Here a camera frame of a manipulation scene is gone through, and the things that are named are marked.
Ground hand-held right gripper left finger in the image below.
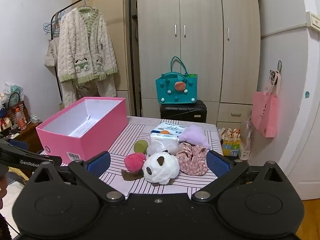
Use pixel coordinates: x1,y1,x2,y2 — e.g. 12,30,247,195
29,151,125,204

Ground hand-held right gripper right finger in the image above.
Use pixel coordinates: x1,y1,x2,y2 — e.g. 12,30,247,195
191,150,287,204

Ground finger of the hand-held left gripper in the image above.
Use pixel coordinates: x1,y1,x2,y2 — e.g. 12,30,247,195
42,156,62,167
0,139,29,153

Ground pink floral scrunchie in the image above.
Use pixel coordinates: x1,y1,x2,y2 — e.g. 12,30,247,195
175,142,209,176

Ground pink cardboard box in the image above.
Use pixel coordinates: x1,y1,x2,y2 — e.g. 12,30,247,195
36,97,129,164

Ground pink plush ball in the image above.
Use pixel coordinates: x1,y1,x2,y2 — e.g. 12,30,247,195
124,152,147,173

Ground purple plush toy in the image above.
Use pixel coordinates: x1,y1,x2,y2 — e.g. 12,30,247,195
179,125,210,149

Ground green ball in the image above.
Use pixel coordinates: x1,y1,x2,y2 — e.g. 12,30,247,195
134,140,148,154

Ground panda plush toy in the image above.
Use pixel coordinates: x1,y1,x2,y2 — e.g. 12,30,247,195
121,150,180,186

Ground blue white wet wipes pack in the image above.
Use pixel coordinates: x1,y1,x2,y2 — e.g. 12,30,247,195
150,121,187,137

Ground white blue tube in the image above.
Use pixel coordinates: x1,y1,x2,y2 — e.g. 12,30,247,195
149,133,179,145

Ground wooden side cabinet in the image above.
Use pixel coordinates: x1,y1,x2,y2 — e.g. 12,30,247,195
0,121,44,153

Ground colourful paper gift bag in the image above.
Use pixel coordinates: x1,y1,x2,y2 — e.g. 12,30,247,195
217,127,242,157

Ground orange drink bottle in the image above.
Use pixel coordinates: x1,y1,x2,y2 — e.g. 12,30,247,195
15,108,27,130

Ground cream gift with red ribbon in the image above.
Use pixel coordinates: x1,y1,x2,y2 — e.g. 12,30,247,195
0,116,13,130

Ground plaid basket bag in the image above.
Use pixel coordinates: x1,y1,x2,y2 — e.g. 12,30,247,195
6,92,27,128

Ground clear plastic bag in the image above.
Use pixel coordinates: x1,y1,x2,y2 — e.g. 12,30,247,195
240,116,253,159

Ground blue flower bouquet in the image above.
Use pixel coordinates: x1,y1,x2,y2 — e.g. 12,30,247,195
0,92,8,117

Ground striped tablecloth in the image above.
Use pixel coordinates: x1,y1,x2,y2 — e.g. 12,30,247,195
40,116,224,197

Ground white plastic bag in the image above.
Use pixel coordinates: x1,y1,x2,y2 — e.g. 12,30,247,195
4,81,24,100

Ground black suitcase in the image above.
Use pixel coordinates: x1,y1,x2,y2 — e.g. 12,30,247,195
160,100,207,123

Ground pink paper bag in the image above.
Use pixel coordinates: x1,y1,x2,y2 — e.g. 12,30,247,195
251,71,282,138

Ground dark fuzzy garment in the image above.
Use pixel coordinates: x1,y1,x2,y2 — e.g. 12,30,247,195
0,214,13,240

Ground cream fleece pajama pants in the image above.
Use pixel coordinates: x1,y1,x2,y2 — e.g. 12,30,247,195
61,75,117,108

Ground teal felt handbag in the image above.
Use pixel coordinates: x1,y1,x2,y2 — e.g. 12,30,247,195
155,56,198,105

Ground canvas tote bag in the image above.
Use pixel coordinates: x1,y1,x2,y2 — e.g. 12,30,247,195
44,20,60,67

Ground white door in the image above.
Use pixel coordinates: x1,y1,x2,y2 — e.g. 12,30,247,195
277,0,320,200

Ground cream fleece pajama jacket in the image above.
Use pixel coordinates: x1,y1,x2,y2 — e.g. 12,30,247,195
57,7,118,84

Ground light blue clothes hanger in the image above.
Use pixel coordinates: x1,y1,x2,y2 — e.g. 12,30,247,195
43,21,60,35

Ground tall beige cabinet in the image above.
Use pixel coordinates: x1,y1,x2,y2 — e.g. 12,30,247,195
72,0,139,117

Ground beige three-door wardrobe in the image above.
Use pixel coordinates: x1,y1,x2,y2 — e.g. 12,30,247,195
136,0,262,128

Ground black clothes rack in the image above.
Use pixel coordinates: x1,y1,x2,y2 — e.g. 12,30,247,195
50,0,138,117

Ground wall hook with clips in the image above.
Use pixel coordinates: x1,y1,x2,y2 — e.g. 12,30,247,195
269,60,282,80

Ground white wall switch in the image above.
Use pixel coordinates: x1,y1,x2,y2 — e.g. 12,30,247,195
305,12,320,32

